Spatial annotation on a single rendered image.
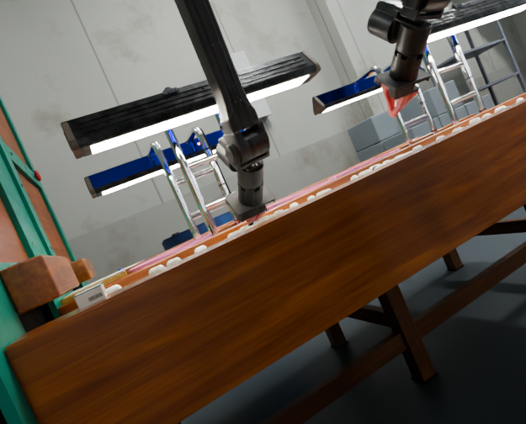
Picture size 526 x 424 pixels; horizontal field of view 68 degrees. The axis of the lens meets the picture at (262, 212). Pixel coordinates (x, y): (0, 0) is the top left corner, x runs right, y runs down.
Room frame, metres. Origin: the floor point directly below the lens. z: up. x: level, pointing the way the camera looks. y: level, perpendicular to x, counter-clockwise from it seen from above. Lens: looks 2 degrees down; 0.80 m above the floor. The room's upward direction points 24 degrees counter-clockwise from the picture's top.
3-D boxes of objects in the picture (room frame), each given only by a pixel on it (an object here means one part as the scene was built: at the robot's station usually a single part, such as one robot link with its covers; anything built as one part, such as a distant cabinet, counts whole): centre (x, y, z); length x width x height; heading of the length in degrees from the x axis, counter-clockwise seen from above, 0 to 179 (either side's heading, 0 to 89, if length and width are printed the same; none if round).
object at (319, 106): (1.80, -0.68, 1.08); 0.62 x 0.08 x 0.07; 111
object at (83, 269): (1.34, 0.65, 0.83); 0.30 x 0.06 x 0.07; 21
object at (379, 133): (3.63, -1.67, 0.54); 1.07 x 0.71 x 1.07; 115
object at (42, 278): (0.71, 0.41, 0.83); 0.30 x 0.06 x 0.07; 21
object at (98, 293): (0.54, 0.26, 0.77); 0.06 x 0.04 x 0.02; 21
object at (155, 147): (1.37, 0.19, 0.90); 0.20 x 0.19 x 0.45; 111
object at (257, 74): (0.92, 0.02, 1.08); 0.62 x 0.08 x 0.07; 111
